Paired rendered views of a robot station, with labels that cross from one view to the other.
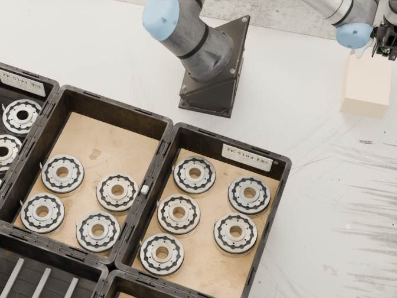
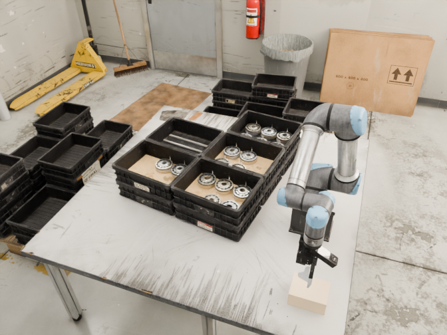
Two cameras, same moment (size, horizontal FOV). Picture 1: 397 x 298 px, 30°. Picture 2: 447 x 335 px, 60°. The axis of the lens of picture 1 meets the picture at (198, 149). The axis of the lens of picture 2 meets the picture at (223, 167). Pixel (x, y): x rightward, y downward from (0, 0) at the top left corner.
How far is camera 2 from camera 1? 1.90 m
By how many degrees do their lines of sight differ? 64
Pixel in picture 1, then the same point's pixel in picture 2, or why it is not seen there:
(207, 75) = not seen: hidden behind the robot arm
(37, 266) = not seen: hidden behind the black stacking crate
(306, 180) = (248, 257)
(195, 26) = (314, 180)
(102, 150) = (260, 169)
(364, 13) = (291, 192)
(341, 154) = (263, 277)
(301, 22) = not seen: outside the picture
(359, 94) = (297, 280)
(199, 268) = (199, 193)
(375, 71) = (315, 292)
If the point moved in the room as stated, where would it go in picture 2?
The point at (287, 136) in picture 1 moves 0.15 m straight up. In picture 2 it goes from (276, 254) to (278, 232)
